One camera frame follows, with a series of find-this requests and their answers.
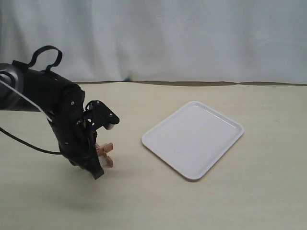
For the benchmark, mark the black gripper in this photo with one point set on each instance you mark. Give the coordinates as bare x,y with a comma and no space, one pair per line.
74,141

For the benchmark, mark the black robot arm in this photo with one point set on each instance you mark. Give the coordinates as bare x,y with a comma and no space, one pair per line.
45,88

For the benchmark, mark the white rectangular plastic tray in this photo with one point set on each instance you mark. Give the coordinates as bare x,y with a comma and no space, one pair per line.
193,139

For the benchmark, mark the white zip tie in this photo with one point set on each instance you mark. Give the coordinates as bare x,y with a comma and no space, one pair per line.
27,99

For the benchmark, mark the white fabric backdrop curtain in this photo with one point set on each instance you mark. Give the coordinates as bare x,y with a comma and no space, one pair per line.
162,40

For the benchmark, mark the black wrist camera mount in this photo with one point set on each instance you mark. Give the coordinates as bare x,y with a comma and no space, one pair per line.
99,115

